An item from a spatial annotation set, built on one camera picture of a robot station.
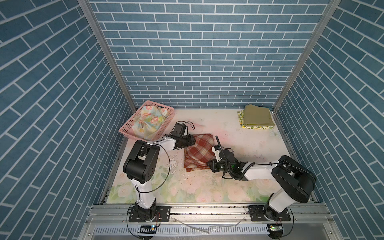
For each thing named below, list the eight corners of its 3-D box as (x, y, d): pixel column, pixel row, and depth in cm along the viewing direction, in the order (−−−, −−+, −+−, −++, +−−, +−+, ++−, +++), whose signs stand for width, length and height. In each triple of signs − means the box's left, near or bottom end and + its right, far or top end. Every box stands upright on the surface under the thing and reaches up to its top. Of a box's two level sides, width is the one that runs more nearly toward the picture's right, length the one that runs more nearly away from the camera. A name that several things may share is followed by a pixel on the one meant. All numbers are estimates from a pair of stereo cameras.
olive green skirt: (245, 127, 111) (246, 123, 108) (240, 108, 124) (241, 104, 121) (272, 127, 112) (275, 123, 108) (265, 108, 125) (267, 104, 121)
